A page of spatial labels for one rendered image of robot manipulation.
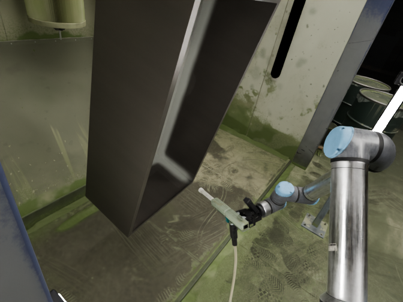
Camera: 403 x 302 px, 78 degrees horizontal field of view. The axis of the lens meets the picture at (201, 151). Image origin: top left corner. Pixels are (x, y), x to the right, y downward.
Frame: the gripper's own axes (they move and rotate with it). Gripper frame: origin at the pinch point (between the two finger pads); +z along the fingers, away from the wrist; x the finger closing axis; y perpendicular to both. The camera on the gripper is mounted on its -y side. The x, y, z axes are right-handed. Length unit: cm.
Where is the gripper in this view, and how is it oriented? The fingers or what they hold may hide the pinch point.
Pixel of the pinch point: (230, 220)
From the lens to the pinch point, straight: 138.5
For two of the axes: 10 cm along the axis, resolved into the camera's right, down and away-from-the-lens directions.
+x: -4.8, -2.4, 8.5
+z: -8.7, 2.6, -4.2
